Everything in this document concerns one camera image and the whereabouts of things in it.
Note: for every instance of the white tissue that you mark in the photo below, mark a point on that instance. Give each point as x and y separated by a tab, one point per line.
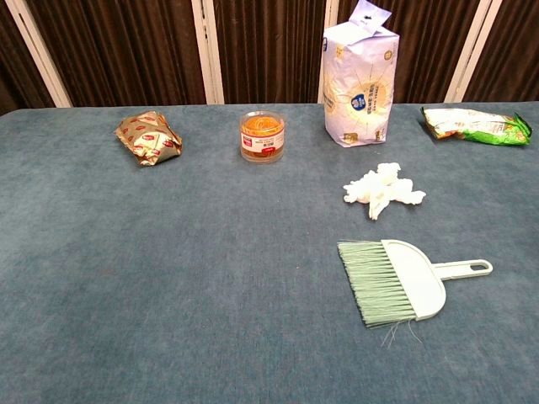
383	189

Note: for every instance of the green hand brush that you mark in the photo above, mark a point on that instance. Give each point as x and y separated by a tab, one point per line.
410	278

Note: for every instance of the clear round orange container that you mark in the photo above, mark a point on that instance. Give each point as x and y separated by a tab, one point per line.
261	136

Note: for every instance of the blue-green table cloth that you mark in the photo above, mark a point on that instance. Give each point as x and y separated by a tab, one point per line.
189	269

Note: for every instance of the gold foil snack packet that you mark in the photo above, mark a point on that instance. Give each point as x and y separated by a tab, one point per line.
149	138

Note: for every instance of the tall lavender paper bag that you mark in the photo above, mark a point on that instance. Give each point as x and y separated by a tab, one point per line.
360	88

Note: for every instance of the dark brown curtain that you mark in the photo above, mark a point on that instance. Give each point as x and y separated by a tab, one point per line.
126	46

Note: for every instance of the green snack bag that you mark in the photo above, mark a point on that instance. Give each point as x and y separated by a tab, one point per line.
476	125

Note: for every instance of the white frame post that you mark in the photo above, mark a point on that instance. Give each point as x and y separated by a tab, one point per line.
329	17
467	54
207	50
40	50

